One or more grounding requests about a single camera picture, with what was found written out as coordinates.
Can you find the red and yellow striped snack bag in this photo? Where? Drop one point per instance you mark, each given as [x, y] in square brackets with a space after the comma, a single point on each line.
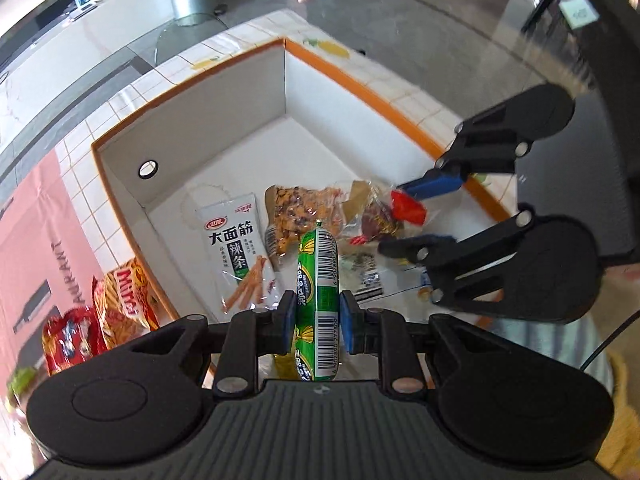
[125, 305]

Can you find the red snack packet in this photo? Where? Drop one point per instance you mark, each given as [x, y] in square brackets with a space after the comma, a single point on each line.
[70, 340]

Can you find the clear peanut snack bag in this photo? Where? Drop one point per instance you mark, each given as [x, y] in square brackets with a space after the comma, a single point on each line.
[300, 210]

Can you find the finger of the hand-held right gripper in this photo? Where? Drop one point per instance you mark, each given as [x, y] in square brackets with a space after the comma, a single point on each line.
[415, 247]
[435, 184]

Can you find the yellow fluffy cloth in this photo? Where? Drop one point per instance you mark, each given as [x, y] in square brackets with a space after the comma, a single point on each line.
[625, 410]

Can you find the orange cardboard box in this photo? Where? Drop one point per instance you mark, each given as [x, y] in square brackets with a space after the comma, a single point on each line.
[320, 150]

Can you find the white television console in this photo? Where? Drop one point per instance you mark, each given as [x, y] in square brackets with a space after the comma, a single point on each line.
[75, 45]

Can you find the red-wrapped clear snack packet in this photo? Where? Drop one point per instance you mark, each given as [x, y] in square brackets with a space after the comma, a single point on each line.
[372, 217]

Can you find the small red packet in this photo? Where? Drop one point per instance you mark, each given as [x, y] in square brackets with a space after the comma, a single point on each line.
[410, 208]

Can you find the clear packet with barcode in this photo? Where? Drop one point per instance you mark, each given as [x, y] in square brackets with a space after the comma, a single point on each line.
[367, 280]

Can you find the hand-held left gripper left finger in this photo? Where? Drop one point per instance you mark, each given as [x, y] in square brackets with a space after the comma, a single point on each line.
[287, 320]

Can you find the white spicy strip packet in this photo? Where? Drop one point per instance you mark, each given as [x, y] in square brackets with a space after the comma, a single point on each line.
[235, 255]

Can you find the white and green snack packet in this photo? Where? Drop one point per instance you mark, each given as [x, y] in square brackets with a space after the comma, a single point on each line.
[21, 382]

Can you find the green sausage stick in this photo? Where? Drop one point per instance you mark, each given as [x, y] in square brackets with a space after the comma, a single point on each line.
[317, 285]

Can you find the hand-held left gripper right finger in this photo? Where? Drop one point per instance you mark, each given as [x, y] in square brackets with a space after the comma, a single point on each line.
[348, 322]

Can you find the light blue cloth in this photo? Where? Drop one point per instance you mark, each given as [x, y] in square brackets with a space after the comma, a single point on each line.
[540, 345]

